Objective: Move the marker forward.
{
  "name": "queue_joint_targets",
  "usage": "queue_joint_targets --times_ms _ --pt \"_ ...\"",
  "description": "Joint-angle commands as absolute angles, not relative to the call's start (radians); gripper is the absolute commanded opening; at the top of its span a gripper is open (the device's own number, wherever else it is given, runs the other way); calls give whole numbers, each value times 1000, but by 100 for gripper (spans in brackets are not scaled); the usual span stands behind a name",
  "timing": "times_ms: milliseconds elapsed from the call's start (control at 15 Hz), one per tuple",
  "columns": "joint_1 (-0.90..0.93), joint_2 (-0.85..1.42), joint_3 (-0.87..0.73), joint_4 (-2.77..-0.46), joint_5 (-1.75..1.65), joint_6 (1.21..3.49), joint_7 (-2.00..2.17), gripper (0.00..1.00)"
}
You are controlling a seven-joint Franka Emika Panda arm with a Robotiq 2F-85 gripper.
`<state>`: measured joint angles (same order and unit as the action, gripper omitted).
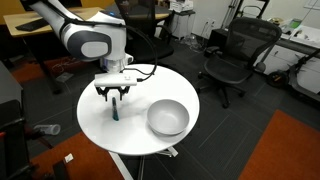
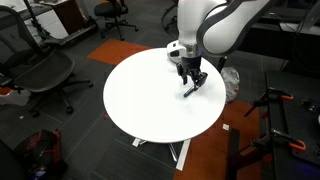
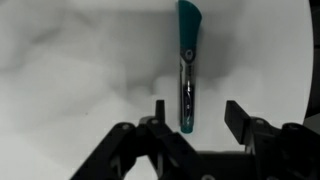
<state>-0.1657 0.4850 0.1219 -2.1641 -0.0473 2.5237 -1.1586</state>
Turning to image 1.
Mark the black swivel office chair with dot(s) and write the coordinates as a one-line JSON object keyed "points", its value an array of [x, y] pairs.
{"points": [[150, 46]]}

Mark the white printer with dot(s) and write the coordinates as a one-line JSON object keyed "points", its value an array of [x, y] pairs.
{"points": [[181, 5]]}

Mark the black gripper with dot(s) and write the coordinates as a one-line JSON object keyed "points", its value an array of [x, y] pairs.
{"points": [[115, 88]]}

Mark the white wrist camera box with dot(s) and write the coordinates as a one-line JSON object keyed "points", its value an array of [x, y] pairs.
{"points": [[115, 80]]}

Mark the black box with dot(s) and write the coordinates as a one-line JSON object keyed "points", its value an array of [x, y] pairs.
{"points": [[218, 40]]}

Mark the light wooden desk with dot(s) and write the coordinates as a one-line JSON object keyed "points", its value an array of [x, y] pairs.
{"points": [[161, 16], [10, 21]]}

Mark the white paper scrap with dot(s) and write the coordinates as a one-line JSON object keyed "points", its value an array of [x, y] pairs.
{"points": [[69, 158]]}

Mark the black mesh office chair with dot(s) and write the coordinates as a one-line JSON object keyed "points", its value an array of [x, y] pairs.
{"points": [[233, 66]]}

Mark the gray bowl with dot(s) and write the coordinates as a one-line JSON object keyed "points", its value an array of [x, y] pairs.
{"points": [[168, 116]]}

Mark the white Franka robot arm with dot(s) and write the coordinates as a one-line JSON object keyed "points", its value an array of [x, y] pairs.
{"points": [[86, 43]]}

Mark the black keyboard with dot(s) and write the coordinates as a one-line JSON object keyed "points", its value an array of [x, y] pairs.
{"points": [[30, 25]]}

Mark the black kick scooter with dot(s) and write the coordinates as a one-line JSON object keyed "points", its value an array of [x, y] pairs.
{"points": [[276, 79]]}

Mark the gray floor plate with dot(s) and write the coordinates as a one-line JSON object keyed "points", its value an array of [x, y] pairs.
{"points": [[64, 77]]}

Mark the teal marker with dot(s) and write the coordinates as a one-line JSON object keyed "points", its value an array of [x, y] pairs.
{"points": [[115, 110]]}

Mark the black tripod stand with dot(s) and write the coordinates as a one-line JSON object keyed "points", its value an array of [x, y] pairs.
{"points": [[233, 10]]}

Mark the white table base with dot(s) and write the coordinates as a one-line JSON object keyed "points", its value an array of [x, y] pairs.
{"points": [[118, 163]]}

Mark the white pedestal cabinet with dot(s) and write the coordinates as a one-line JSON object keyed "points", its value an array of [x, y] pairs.
{"points": [[183, 25]]}

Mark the white desk cabinet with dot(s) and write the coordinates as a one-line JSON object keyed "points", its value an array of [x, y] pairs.
{"points": [[293, 60]]}

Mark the clear plastic bottle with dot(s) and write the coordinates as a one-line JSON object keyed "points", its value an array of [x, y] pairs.
{"points": [[50, 129]]}

